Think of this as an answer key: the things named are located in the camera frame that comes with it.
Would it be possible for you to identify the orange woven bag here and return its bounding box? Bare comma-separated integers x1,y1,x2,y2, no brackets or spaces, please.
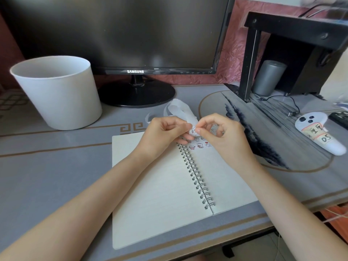
319,205,348,242

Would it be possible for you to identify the thin white cable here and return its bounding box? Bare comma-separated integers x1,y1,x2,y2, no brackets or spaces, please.
273,208,348,261

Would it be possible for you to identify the person's left hand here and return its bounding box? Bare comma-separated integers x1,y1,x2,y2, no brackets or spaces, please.
137,116,195,161

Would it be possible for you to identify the white plastic waste bin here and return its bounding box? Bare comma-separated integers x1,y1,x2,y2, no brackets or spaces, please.
9,56,103,131

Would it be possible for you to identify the black shelf frame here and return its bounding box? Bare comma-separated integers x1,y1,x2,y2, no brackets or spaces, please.
223,11,348,103

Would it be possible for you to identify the person's left forearm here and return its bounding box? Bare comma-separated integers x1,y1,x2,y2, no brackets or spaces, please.
0,149,163,261

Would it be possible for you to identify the black computer monitor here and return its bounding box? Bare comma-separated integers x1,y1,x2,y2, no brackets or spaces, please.
0,0,236,108

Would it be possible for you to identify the grey cylindrical speaker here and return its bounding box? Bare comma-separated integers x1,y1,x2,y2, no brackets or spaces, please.
251,60,287,96

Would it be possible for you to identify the black wire frame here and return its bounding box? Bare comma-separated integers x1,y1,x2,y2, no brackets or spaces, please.
298,2,342,18

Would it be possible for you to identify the cream spiral notebook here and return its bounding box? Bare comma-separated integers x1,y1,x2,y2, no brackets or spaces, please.
112,127,259,250

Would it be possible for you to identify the person's right hand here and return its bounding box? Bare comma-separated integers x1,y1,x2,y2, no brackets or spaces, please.
195,113,259,171

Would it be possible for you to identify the person's right forearm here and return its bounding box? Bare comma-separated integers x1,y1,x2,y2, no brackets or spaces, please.
240,159,348,261

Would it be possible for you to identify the grey patterned desk mat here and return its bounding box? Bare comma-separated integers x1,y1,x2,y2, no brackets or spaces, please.
0,84,348,261

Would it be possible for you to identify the white labelled VR controller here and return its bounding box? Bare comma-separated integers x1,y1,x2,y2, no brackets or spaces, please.
295,112,347,156

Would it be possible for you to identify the black cable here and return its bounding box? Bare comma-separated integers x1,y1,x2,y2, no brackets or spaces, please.
257,94,299,117

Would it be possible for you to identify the white sticker strip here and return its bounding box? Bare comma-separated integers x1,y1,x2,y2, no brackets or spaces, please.
146,98,200,136

